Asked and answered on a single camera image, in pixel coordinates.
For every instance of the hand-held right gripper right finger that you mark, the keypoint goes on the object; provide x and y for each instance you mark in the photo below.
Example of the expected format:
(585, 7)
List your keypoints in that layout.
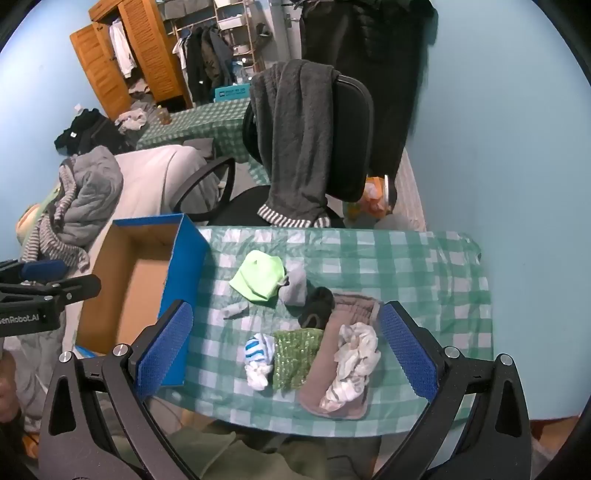
(408, 350)

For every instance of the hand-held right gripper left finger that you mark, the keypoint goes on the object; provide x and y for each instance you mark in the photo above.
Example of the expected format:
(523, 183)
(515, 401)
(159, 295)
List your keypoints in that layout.
(164, 346)

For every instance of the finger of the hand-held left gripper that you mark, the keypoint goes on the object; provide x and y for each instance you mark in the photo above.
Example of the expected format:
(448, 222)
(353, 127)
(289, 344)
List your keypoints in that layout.
(69, 288)
(44, 269)

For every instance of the white cloth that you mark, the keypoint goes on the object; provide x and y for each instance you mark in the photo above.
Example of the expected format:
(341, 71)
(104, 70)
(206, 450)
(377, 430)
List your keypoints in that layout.
(355, 360)

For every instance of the blue cardboard box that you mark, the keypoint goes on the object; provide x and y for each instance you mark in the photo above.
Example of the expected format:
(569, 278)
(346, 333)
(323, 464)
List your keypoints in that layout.
(129, 286)

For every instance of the taupe fleece garment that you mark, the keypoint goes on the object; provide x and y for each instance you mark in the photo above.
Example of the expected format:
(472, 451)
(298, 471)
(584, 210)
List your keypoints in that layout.
(323, 369)

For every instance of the white blue striped sock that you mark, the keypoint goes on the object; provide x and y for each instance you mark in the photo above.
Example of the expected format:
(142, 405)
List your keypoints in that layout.
(258, 360)

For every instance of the black sock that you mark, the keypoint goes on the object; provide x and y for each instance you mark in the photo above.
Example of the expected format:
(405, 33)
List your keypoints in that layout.
(318, 302)

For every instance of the green sequined cloth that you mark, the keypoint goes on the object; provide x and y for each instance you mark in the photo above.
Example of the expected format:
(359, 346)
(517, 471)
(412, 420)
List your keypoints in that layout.
(293, 357)

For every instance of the grey striped garment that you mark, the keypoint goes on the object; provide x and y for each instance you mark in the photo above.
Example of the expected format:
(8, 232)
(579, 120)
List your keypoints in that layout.
(46, 240)

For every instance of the grey quilted jacket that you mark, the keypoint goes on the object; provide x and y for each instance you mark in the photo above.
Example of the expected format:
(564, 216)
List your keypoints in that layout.
(94, 194)

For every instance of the green checkered tablecloth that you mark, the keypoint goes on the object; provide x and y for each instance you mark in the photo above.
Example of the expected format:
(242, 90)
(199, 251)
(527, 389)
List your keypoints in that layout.
(392, 258)

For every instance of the lime green cloth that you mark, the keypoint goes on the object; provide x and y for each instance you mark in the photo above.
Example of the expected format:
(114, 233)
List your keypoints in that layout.
(258, 277)

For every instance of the light grey sock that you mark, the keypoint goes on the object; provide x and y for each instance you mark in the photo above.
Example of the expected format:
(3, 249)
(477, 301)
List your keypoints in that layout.
(294, 288)

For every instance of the white bedding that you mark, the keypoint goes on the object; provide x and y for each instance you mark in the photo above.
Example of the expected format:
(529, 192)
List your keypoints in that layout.
(157, 180)

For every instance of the black bag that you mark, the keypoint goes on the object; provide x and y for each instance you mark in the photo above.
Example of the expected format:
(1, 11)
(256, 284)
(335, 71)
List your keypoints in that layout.
(90, 131)

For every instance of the orange plastic bag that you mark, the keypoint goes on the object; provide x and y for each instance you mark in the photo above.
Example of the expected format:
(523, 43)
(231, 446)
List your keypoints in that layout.
(374, 196)

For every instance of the pile of light clothes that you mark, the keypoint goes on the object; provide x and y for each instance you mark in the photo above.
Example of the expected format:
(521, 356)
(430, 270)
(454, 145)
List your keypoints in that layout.
(134, 117)

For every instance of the small bottle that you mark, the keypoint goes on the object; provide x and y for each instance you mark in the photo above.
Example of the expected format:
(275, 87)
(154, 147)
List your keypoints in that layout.
(164, 115)

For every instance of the green checkered covered table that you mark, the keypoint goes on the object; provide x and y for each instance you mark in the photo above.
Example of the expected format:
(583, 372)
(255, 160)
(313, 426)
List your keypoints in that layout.
(203, 122)

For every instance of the black office chair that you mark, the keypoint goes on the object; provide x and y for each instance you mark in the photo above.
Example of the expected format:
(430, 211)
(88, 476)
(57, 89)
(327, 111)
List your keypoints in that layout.
(353, 138)

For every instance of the white hanging shirt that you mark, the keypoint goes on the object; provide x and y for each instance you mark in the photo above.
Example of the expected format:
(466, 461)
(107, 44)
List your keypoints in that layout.
(122, 48)

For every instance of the dark grey towel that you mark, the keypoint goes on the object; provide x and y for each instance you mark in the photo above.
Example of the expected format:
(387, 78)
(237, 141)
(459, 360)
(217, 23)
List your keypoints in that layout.
(295, 138)

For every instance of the wooden louvered wardrobe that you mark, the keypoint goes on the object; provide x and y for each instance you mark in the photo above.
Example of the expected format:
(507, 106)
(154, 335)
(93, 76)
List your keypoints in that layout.
(147, 50)

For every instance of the blue plastic basket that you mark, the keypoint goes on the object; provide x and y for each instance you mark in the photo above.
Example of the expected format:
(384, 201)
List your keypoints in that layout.
(233, 93)

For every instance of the rack of dark jackets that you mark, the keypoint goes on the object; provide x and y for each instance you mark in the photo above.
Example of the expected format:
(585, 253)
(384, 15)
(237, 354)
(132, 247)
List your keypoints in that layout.
(203, 60)

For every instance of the black hanging coat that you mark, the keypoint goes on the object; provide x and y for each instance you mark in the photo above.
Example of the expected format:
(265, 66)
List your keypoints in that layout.
(369, 69)

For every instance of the white shelf unit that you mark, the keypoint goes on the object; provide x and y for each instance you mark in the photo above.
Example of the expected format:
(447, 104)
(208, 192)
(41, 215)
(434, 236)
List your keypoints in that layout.
(233, 23)

